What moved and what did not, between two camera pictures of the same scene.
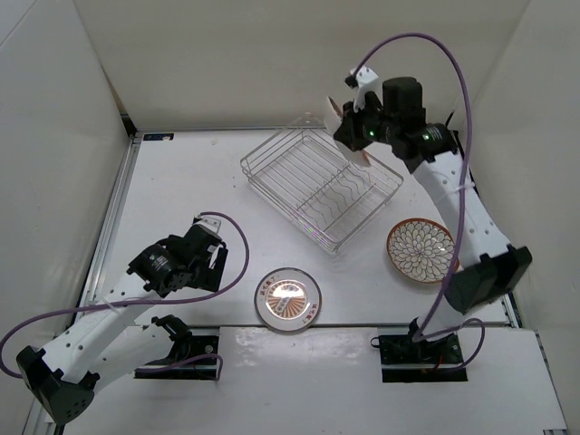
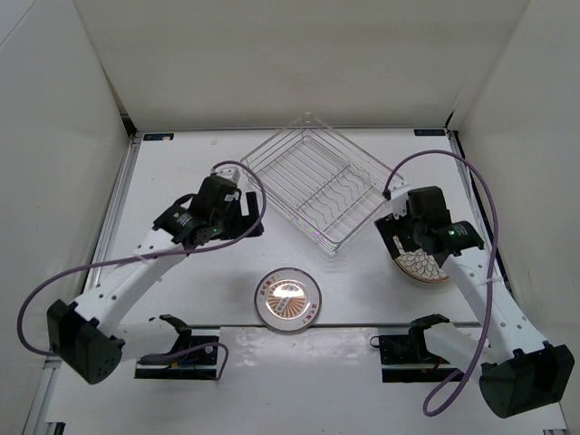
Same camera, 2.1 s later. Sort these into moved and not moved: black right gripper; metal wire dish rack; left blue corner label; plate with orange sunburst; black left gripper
Moved: black right gripper; black left gripper
Not moved: left blue corner label; metal wire dish rack; plate with orange sunburst
